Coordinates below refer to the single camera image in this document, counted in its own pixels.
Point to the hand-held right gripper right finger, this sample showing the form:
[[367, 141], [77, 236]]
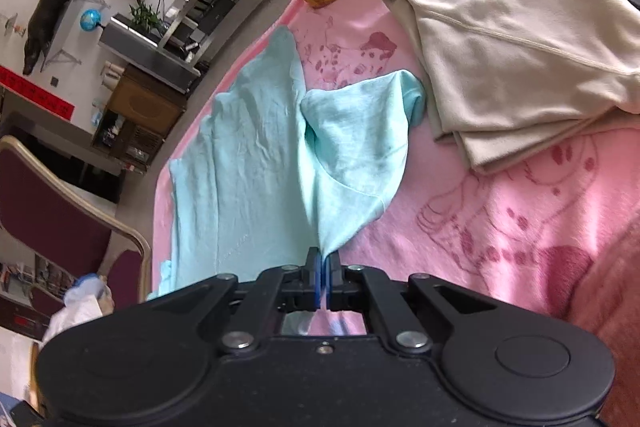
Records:
[[331, 279]]

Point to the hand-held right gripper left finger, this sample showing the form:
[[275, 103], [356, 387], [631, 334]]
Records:
[[316, 279]]

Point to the light blue t-shirt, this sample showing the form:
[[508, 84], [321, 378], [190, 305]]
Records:
[[250, 167]]

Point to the pink printed blanket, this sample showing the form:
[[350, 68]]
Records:
[[500, 232]]

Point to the wooden cabinet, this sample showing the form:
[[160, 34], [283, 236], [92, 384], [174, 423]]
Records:
[[145, 107]]

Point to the white cloth on chair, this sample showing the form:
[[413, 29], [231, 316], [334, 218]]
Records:
[[75, 312]]

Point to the maroon padded chair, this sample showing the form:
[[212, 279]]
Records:
[[45, 212]]

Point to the beige folded garment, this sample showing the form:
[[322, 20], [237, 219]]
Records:
[[500, 57]]

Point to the grey metal counter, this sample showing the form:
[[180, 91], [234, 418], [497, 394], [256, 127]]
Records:
[[145, 54]]

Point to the reddish brown blanket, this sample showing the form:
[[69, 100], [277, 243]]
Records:
[[615, 307]]

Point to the green potted plant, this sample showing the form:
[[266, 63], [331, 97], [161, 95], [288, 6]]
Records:
[[145, 17]]

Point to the small blue globe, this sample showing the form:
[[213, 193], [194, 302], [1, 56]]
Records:
[[91, 20]]

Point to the dark seal plush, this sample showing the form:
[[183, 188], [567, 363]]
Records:
[[42, 27]]

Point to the red wall banner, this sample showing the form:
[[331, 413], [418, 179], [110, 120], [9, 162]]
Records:
[[35, 94]]

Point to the metal wall shelf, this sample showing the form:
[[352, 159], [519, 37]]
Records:
[[67, 52]]

